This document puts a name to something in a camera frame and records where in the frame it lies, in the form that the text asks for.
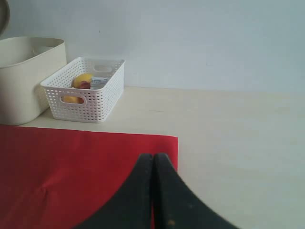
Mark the white perforated plastic basket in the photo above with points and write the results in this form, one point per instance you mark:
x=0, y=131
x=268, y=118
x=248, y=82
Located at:
x=97, y=104

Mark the red tablecloth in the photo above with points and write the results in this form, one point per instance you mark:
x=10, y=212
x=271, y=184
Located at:
x=56, y=178

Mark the yellow cheese wedge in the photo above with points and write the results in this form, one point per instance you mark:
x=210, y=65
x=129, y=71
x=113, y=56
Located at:
x=72, y=99

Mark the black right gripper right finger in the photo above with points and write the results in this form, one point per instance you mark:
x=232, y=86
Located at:
x=175, y=206

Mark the cream plastic tub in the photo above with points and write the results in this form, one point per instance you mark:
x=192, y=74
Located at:
x=24, y=63

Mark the blue white milk carton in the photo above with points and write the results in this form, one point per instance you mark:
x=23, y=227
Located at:
x=98, y=82

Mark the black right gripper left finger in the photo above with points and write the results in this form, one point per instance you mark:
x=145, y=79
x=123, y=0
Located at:
x=130, y=207

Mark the red sausage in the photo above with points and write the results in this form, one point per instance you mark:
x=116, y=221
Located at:
x=85, y=85

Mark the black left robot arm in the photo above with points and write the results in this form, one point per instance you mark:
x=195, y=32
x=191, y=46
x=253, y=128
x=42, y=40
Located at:
x=4, y=15

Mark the yellow lemon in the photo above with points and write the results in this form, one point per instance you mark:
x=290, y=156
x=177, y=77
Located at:
x=83, y=77

